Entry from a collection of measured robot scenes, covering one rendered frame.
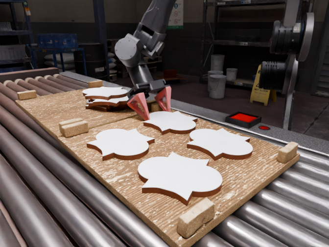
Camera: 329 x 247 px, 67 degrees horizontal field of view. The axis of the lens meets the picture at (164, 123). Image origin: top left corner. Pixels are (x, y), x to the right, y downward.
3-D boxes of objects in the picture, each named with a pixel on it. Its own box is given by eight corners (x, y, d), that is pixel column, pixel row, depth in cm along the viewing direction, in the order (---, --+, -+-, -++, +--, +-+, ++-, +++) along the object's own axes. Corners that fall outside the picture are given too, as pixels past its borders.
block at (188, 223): (205, 210, 35) (207, 195, 34) (216, 217, 34) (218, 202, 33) (175, 232, 31) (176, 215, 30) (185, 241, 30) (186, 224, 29)
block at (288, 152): (289, 152, 51) (291, 139, 50) (297, 155, 50) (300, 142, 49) (275, 161, 48) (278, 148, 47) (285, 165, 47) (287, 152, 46)
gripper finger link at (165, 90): (181, 109, 70) (168, 79, 71) (162, 114, 66) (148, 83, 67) (168, 117, 75) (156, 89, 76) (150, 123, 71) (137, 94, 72)
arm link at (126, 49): (165, 45, 72) (141, 31, 73) (160, 27, 61) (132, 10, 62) (143, 79, 72) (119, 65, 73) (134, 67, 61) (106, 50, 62)
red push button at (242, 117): (239, 117, 77) (239, 112, 77) (257, 122, 73) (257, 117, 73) (228, 122, 73) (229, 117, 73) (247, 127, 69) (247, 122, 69)
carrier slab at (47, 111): (103, 88, 110) (103, 85, 109) (165, 111, 81) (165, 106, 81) (15, 104, 88) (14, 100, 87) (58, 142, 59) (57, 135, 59)
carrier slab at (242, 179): (167, 111, 80) (167, 107, 80) (299, 160, 51) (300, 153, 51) (58, 143, 59) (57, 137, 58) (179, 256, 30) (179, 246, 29)
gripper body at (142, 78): (167, 84, 70) (156, 61, 71) (138, 90, 64) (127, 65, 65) (155, 94, 76) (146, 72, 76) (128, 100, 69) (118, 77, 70)
